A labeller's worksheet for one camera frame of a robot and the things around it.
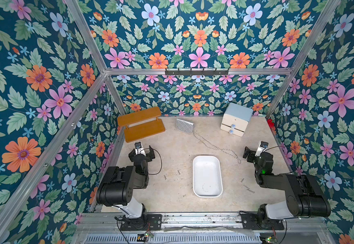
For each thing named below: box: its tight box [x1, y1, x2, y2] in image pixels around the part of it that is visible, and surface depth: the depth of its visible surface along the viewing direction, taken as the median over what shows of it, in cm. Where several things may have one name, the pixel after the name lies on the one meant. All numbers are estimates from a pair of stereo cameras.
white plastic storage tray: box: [192, 155, 224, 199], surface depth 89 cm
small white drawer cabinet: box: [220, 102, 254, 137], surface depth 105 cm
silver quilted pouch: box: [175, 118, 195, 134], surface depth 109 cm
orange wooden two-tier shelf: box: [116, 106, 166, 144], surface depth 116 cm
